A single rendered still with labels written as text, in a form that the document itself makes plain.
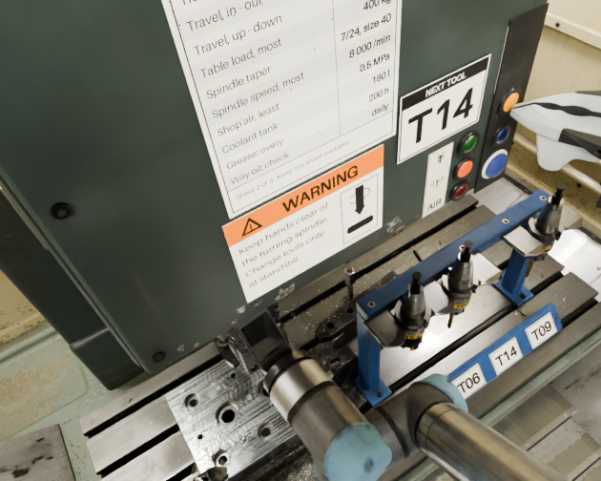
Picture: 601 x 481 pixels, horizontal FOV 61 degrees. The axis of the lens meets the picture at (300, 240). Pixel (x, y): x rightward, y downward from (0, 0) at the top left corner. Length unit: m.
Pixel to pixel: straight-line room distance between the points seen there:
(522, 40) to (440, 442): 0.44
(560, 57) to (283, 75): 1.16
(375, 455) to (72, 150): 0.44
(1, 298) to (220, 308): 1.40
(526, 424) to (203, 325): 1.05
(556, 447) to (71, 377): 1.39
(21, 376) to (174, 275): 1.52
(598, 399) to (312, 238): 1.14
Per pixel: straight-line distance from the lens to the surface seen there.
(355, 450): 0.60
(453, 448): 0.65
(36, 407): 1.82
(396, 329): 0.91
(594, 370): 1.51
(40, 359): 1.90
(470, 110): 0.51
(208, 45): 0.32
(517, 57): 0.52
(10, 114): 0.30
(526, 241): 1.06
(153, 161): 0.34
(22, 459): 1.66
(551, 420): 1.43
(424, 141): 0.48
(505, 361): 1.24
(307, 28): 0.35
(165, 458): 1.22
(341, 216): 0.46
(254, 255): 0.43
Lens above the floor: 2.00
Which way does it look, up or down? 49 degrees down
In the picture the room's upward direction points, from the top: 9 degrees counter-clockwise
